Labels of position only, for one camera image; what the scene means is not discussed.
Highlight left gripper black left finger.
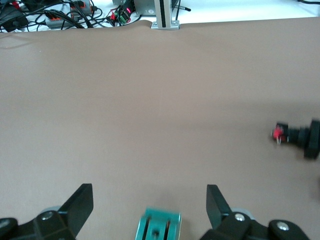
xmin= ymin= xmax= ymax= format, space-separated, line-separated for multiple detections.
xmin=0 ymin=183 xmax=95 ymax=240

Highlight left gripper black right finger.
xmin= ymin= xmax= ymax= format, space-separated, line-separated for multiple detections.
xmin=202 ymin=184 xmax=311 ymax=240

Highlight green load switch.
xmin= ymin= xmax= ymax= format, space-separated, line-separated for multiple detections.
xmin=134 ymin=206 xmax=182 ymax=240

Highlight black button red contact block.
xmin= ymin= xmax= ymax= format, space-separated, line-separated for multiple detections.
xmin=270 ymin=119 xmax=320 ymax=160

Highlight grey power brick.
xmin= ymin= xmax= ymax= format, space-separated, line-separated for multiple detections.
xmin=44 ymin=17 xmax=66 ymax=29

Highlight black power adapter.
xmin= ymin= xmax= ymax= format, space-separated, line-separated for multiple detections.
xmin=0 ymin=4 xmax=27 ymax=33

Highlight grey box orange connectors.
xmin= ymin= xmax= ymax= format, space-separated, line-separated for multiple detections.
xmin=69 ymin=0 xmax=93 ymax=16

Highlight black module green terminals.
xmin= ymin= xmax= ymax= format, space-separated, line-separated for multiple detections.
xmin=106 ymin=0 xmax=134 ymax=26

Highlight black cable bundle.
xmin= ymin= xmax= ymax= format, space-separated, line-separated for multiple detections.
xmin=24 ymin=0 xmax=112 ymax=32

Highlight black braided cable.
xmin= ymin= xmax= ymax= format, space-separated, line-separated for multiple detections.
xmin=171 ymin=0 xmax=192 ymax=13

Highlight aluminium camera mount post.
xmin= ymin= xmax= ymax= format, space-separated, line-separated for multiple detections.
xmin=150 ymin=0 xmax=181 ymax=31

